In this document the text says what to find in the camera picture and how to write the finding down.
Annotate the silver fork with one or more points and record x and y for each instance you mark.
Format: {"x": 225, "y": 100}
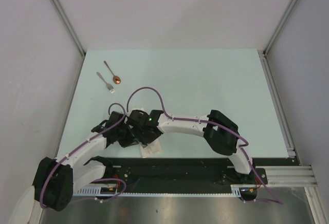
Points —
{"x": 108, "y": 85}

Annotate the white slotted cable duct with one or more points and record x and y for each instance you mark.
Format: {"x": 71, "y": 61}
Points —
{"x": 101, "y": 191}

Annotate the white cloth napkin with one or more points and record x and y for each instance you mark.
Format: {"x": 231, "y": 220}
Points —
{"x": 152, "y": 149}

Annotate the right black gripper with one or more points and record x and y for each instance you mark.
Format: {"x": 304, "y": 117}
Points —
{"x": 144, "y": 141}

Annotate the right aluminium frame post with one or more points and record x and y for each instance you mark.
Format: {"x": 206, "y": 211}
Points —
{"x": 280, "y": 26}

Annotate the copper spoon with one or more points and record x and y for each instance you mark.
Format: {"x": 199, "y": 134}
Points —
{"x": 116, "y": 79}

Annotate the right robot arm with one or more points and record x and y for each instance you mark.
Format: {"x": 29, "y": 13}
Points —
{"x": 219, "y": 132}

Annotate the aluminium cross rail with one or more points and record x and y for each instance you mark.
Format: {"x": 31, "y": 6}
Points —
{"x": 290, "y": 176}

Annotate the aluminium frame post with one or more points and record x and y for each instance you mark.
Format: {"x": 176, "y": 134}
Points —
{"x": 280, "y": 26}
{"x": 68, "y": 26}

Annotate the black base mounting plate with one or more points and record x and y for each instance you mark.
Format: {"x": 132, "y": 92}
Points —
{"x": 180, "y": 175}

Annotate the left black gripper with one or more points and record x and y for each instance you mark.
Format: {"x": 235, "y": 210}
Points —
{"x": 130, "y": 140}

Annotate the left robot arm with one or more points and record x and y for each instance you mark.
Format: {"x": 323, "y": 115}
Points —
{"x": 58, "y": 179}

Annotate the left aluminium frame post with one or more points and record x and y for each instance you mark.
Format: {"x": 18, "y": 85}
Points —
{"x": 68, "y": 26}

